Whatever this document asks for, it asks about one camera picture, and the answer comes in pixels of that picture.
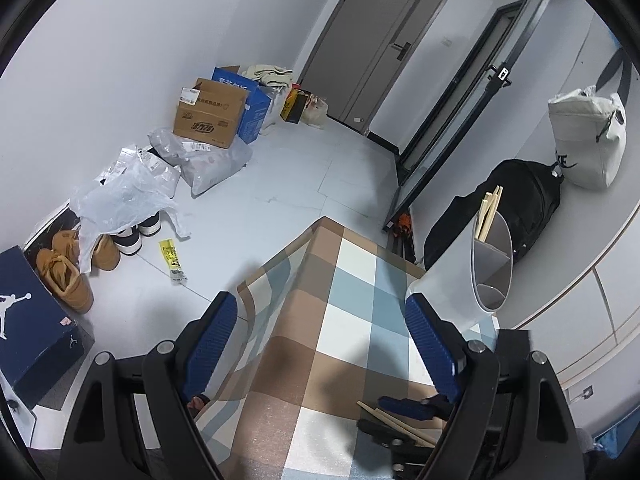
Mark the wooden chopstick in holder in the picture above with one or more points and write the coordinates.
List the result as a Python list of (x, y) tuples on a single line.
[(482, 214), (489, 221)]

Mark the navy jordan shoe box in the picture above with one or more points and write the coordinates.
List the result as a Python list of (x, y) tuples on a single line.
[(41, 347)]

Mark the red yellow paper bag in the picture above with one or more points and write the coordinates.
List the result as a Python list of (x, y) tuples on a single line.
[(294, 104)]

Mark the clear plastic bag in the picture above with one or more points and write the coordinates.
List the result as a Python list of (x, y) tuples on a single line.
[(138, 186)]

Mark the tan suede shoes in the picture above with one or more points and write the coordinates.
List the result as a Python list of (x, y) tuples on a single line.
[(58, 268)]

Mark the grey plastic mailer bag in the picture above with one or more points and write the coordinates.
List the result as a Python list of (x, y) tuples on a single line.
[(201, 165)]

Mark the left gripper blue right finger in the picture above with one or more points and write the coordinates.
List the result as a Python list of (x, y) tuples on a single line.
[(441, 347)]

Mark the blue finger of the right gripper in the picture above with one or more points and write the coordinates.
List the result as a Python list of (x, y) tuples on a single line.
[(390, 438), (426, 409)]

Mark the wooden chopstick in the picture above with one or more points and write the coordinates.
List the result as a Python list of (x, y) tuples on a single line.
[(415, 434), (482, 214), (489, 221)]

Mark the white sack with cloth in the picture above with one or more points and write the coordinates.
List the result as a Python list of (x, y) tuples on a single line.
[(276, 82)]

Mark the black white sneakers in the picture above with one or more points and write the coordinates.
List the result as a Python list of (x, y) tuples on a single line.
[(129, 240)]

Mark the beige hanging bag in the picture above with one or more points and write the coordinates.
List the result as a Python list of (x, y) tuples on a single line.
[(590, 136)]

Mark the black hanging backpack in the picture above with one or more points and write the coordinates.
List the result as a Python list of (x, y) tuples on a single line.
[(531, 193)]

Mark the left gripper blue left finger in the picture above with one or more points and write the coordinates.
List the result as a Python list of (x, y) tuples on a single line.
[(201, 343)]

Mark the checkered table mat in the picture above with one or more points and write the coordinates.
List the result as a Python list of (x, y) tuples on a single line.
[(320, 338)]

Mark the person's left hand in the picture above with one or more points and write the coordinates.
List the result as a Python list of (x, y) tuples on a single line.
[(197, 403)]

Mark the black framed glass door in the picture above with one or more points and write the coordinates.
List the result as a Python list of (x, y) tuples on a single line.
[(484, 71)]

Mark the yellow wrapper on floor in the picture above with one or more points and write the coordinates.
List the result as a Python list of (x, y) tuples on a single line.
[(170, 256)]

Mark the beige plastic bag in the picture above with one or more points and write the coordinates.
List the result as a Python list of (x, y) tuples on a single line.
[(315, 112)]

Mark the brown cardboard box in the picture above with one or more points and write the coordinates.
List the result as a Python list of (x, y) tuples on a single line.
[(210, 112)]

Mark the grey entrance door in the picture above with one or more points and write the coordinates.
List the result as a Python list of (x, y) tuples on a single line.
[(361, 52)]

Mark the blue cardboard box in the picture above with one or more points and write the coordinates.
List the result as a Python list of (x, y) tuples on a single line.
[(257, 103)]

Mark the white oval utensil holder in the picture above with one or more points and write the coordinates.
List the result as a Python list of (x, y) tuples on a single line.
[(472, 278)]

